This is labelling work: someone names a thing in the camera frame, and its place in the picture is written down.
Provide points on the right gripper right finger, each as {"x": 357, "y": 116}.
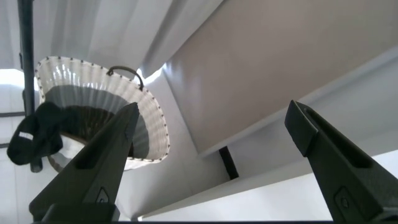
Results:
{"x": 351, "y": 186}

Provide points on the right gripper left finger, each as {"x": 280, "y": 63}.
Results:
{"x": 90, "y": 180}

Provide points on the black garment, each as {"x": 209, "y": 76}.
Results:
{"x": 37, "y": 137}

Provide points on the white laundry basket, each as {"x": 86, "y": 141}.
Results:
{"x": 155, "y": 124}

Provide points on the black clothes rack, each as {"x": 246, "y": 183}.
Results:
{"x": 27, "y": 46}

